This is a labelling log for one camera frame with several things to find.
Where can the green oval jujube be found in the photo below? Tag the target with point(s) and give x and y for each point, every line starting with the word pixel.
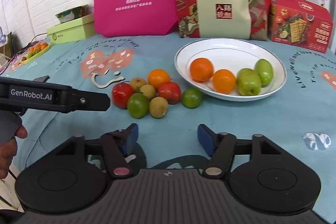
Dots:
pixel 265 71

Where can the orange back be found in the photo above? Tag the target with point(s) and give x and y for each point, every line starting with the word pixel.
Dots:
pixel 157 77

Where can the yellow fruit tray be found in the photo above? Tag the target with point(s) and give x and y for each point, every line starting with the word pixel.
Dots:
pixel 34 52

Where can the orange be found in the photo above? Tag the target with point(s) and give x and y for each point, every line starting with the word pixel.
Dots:
pixel 224 81
pixel 157 77
pixel 201 70

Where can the person's left hand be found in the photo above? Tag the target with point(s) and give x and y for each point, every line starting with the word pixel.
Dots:
pixel 8 150

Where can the teal printed tablecloth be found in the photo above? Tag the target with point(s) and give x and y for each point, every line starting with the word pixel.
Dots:
pixel 300 117

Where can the white ceramic plate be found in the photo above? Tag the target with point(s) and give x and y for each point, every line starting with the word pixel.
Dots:
pixel 231 54

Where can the green round fruit back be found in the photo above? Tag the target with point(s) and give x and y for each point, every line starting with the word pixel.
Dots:
pixel 192 98

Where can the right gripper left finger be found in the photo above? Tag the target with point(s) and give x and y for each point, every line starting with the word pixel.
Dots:
pixel 116 146

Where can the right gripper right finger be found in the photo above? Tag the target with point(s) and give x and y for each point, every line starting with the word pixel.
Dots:
pixel 220 148

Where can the green patterned bowl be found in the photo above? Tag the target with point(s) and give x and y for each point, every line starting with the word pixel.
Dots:
pixel 71 14

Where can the red apple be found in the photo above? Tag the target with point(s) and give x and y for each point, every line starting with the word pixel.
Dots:
pixel 121 93
pixel 170 91

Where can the red cracker box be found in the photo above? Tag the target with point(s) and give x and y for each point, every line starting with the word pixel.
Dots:
pixel 300 23

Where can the green pear-like fruit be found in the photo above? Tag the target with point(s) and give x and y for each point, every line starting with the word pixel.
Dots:
pixel 248 82

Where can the light green box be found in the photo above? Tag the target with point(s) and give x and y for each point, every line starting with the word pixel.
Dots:
pixel 72 31

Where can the green round fruit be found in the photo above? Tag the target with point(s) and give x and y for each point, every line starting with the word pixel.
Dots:
pixel 138 105
pixel 192 98

